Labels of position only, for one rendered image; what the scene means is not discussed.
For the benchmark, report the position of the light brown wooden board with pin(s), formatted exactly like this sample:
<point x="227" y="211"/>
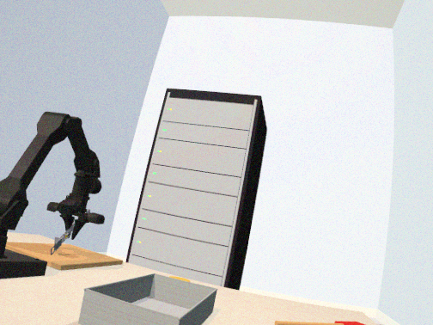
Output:
<point x="65" y="257"/>

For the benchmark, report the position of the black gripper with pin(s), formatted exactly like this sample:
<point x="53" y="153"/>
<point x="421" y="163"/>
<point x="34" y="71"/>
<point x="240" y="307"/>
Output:
<point x="83" y="217"/>

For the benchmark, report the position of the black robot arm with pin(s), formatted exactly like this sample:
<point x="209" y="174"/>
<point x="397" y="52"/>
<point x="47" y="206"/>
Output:
<point x="52" y="128"/>

